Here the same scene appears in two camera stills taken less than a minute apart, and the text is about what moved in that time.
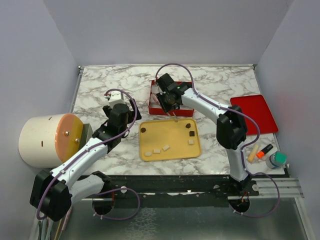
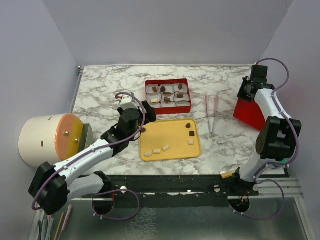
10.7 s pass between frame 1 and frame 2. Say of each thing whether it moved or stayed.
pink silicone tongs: moved
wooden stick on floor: stayed
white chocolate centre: stayed
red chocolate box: moved
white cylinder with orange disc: stayed
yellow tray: stayed
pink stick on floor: stayed
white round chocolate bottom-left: stayed
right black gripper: moved
